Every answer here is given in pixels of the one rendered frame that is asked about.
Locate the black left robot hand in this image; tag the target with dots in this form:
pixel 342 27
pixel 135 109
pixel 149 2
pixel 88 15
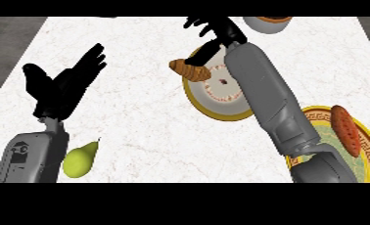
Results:
pixel 63 85

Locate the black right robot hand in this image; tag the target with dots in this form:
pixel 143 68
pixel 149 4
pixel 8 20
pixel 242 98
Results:
pixel 223 31

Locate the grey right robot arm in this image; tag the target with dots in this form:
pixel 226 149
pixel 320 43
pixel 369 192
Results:
pixel 279 111

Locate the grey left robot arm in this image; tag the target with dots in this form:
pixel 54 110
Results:
pixel 33 157

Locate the grey bowl with orange inside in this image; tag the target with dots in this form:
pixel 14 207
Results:
pixel 267 23

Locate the brown croissant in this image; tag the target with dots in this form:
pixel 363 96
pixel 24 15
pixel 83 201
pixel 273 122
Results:
pixel 190 69

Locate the white plate with yellow rim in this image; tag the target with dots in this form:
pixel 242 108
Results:
pixel 217 98

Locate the yellow patterned plate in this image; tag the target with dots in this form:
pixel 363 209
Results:
pixel 338 137

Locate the green pear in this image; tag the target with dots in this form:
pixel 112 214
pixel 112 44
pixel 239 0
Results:
pixel 79 160

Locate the reddish brown sausage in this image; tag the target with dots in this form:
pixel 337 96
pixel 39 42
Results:
pixel 345 130

